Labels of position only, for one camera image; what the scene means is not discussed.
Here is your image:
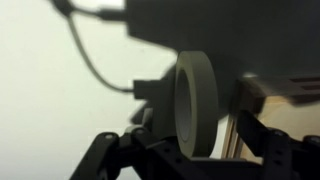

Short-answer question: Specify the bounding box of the square wooden tray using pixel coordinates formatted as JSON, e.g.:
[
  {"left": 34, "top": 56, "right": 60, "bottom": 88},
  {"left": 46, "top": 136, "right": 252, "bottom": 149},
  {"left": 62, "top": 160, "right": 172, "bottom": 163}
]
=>
[{"left": 221, "top": 74, "right": 320, "bottom": 165}]

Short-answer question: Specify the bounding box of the cream white masking tape roll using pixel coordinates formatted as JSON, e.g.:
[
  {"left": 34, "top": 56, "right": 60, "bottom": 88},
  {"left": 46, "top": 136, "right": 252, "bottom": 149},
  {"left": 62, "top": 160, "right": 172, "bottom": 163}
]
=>
[{"left": 173, "top": 50, "right": 220, "bottom": 160}]

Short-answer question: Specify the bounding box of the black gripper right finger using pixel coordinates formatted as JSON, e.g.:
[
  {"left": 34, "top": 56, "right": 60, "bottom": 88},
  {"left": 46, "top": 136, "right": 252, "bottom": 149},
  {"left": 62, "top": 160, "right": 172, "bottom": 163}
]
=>
[{"left": 235, "top": 109, "right": 320, "bottom": 180}]

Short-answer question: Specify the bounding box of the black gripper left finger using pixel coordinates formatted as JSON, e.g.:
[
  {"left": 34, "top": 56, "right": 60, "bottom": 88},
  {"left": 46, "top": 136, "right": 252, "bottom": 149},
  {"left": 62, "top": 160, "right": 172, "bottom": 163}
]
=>
[{"left": 69, "top": 106, "right": 214, "bottom": 180}]

